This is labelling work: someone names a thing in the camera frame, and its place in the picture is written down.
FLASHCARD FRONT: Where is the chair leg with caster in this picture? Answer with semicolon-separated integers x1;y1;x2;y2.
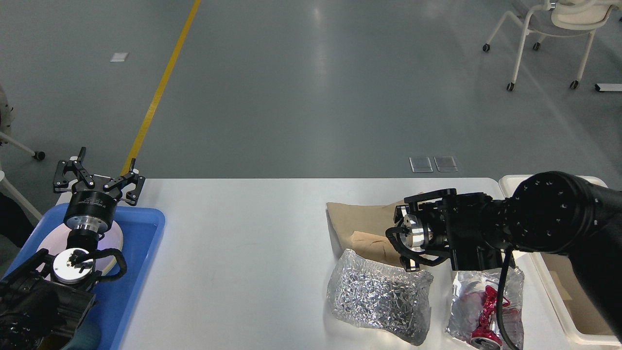
0;132;46;161

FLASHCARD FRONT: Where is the clear floor plate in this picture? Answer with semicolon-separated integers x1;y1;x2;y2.
433;156;458;172
409;157;434;174

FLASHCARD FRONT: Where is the blue plastic tray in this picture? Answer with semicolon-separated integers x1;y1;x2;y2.
4;204;165;350

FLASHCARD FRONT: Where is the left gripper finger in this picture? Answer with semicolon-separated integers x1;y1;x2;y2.
53;147;95;193
103;158;146;207

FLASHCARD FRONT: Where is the left clear floor plate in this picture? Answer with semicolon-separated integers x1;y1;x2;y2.
409;157;434;174

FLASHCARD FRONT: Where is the pink plate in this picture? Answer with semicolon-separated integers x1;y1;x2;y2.
36;221;123;270

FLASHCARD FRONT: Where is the white rolling chair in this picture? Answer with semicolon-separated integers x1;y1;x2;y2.
482;0;621;92

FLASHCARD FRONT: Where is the brown paper bag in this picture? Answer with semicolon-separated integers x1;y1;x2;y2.
326;201;405;267

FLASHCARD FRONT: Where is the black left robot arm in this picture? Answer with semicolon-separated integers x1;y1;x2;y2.
0;148;146;350

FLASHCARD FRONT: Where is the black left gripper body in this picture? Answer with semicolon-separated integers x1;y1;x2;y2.
64;183;122;231

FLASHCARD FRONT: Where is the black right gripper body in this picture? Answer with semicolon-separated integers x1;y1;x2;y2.
394;205;438;272

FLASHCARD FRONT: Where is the beige plastic bin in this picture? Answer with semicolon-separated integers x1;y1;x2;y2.
499;172;621;350

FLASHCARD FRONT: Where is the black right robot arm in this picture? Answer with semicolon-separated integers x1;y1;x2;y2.
386;171;622;350

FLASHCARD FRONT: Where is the right clear floor plate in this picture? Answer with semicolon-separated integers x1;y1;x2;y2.
433;156;458;172

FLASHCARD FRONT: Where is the dark teal mug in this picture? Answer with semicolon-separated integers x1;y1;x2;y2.
61;320;102;350

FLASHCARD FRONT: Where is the silver foil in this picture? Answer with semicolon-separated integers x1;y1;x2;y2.
327;249;434;346

